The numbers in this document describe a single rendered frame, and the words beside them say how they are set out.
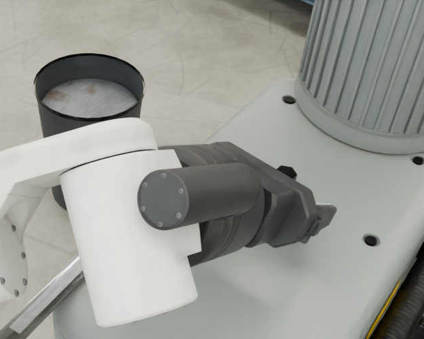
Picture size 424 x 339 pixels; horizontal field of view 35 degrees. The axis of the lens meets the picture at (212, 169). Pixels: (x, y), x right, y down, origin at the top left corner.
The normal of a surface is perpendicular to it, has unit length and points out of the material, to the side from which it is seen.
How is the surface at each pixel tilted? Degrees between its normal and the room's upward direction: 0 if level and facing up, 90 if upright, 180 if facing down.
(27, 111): 0
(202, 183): 44
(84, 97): 0
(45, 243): 0
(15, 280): 70
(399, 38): 90
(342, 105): 90
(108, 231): 49
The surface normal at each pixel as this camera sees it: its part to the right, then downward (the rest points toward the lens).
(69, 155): -0.07, -0.07
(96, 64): -0.02, 0.62
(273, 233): 0.78, 0.48
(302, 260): 0.11, -0.73
